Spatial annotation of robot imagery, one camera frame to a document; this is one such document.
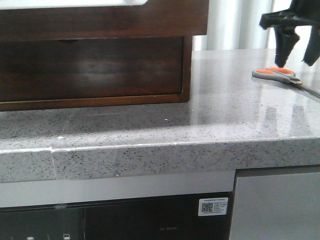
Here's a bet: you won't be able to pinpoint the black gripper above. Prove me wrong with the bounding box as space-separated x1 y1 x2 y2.
259 0 320 68

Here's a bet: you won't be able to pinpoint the grey orange scissors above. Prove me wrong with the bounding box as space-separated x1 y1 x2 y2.
252 67 320 98

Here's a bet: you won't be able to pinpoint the dark wooden drawer cabinet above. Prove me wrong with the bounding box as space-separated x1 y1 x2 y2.
0 35 194 112

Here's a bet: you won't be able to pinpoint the white object in drawer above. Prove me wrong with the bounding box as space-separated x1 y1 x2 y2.
0 0 147 10

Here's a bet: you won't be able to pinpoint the white curtain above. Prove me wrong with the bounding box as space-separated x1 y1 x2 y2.
191 0 320 53

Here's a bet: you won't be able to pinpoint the grey cabinet door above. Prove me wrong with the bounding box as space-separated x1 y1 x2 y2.
229 172 320 240

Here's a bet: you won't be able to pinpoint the white QR code sticker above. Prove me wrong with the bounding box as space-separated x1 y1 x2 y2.
198 197 229 217

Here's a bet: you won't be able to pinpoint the black built-in appliance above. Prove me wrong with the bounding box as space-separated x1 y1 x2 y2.
0 192 233 240

